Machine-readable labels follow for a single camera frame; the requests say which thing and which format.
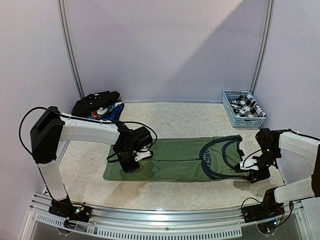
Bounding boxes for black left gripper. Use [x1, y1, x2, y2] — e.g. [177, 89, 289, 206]
[116, 147, 141, 174]

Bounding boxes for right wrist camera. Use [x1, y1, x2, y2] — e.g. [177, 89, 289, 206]
[234, 158, 259, 173]

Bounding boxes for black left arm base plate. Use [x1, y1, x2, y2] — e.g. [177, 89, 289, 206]
[48, 197, 93, 223]

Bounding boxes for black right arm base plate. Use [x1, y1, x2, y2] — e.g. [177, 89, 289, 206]
[240, 197, 285, 223]

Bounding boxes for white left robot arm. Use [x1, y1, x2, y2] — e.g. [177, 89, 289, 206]
[20, 106, 158, 217]

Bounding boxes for aluminium frame post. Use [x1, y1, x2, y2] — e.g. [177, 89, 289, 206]
[249, 0, 275, 95]
[57, 0, 85, 99]

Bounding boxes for green cloth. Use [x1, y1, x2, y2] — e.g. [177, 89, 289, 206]
[103, 135, 250, 183]

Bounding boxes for left aluminium frame post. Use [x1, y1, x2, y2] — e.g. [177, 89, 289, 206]
[57, 0, 85, 99]

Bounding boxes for light blue plastic basket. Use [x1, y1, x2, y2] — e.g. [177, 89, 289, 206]
[222, 89, 267, 128]

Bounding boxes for aluminium front rail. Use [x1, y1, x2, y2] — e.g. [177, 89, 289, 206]
[21, 193, 315, 240]

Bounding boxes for black trousers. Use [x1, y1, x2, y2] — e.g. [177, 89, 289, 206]
[71, 90, 121, 117]

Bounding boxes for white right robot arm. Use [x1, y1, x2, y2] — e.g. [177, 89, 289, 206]
[240, 128, 320, 218]

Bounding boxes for black white checked cloth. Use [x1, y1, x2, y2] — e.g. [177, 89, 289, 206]
[229, 94, 267, 118]

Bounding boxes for colourful patterned folded shorts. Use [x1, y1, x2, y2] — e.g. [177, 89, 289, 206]
[84, 101, 125, 120]

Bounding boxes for right aluminium frame post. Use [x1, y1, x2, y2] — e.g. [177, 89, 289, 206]
[249, 0, 275, 95]

